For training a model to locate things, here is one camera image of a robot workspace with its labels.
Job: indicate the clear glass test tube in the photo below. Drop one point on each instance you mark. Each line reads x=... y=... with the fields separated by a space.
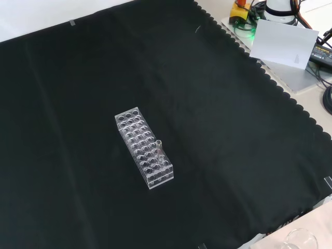
x=158 y=146

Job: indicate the grey tape strip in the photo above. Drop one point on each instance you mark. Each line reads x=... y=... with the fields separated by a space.
x=72 y=23

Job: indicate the yellow emergency stop button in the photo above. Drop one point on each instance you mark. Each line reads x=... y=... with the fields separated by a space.
x=240 y=13

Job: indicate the grey metal base plate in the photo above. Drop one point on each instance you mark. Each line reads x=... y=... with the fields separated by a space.
x=298 y=77

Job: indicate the clear plastic test tube rack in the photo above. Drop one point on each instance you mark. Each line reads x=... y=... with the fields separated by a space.
x=140 y=145

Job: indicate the pale white board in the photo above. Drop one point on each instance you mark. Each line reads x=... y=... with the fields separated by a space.
x=282 y=41

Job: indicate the clear glass flask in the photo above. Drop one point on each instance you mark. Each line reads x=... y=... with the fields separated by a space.
x=302 y=238

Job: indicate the black power adapter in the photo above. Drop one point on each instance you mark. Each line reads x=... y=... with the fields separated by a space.
x=321 y=53

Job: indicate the black scalloped bench cloth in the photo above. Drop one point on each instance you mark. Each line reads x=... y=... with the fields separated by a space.
x=77 y=103

